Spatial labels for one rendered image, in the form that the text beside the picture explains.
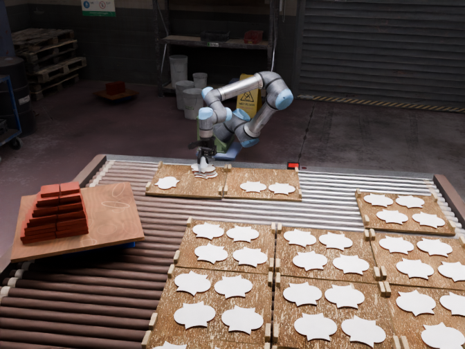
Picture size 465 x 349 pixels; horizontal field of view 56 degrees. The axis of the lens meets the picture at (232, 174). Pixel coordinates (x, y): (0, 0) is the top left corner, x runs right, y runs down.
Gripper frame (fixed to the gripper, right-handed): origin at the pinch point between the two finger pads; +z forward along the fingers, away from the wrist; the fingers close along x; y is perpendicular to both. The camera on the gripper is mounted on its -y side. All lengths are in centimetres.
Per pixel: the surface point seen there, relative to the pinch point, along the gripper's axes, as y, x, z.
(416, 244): 117, -23, 3
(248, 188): 31.0, -7.1, 2.6
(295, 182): 52, 11, 4
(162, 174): -20.9, -10.7, 3.7
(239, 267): 51, -70, 4
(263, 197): 40.9, -11.5, 3.6
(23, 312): -10, -123, 6
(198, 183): 3.6, -12.4, 3.7
